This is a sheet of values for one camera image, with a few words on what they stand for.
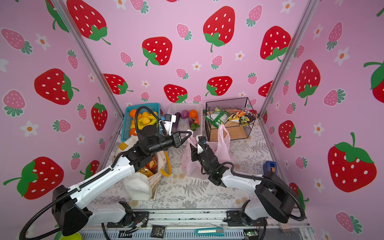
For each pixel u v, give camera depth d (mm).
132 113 1113
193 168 834
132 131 1059
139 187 726
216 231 703
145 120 1076
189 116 1143
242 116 900
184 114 1149
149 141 528
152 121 1111
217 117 927
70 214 378
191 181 880
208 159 575
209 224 731
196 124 1068
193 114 1145
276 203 424
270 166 859
